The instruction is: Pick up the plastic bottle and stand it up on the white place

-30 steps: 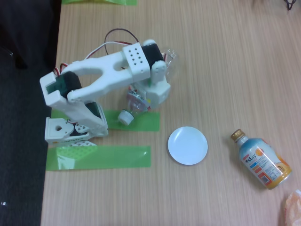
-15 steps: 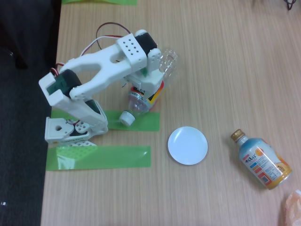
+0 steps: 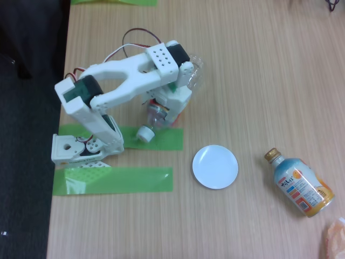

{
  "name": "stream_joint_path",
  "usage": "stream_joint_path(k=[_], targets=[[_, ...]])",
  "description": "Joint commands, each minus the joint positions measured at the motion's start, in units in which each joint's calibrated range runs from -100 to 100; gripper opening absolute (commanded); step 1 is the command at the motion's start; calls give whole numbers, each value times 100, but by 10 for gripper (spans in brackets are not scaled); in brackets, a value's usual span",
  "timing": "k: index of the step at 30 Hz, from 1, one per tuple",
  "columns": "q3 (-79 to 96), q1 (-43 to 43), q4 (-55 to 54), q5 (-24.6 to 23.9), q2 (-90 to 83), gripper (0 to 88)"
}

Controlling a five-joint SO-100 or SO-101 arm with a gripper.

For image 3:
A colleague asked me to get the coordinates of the clear plastic bottle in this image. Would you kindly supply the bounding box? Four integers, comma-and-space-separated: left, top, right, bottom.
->
136, 52, 205, 143

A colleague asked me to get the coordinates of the orange drink bottle can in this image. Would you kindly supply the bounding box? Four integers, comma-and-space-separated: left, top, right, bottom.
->
263, 147, 336, 219

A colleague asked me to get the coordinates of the green tape strip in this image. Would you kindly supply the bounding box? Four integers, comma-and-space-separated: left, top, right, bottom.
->
52, 166, 174, 197
58, 124, 184, 152

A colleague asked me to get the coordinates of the white round plate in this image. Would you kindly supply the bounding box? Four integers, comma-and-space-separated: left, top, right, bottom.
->
192, 145, 239, 190

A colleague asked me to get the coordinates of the green plastic sheet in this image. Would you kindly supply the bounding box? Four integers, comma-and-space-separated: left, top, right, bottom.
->
70, 0, 158, 8

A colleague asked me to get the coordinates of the black cable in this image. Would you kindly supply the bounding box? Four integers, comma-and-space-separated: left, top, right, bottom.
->
325, 0, 341, 12

